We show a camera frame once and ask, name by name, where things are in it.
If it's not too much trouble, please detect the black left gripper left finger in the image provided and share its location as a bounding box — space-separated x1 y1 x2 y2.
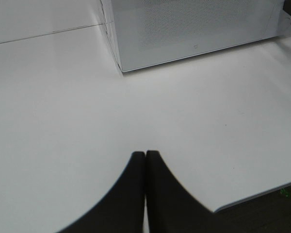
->
60 151 146 233

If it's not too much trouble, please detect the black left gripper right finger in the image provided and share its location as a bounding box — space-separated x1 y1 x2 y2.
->
146 150 216 233

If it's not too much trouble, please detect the round white door button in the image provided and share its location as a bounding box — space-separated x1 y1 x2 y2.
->
280 15 291 30

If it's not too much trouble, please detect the white microwave oven body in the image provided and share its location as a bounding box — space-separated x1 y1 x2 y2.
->
98 0 291 73

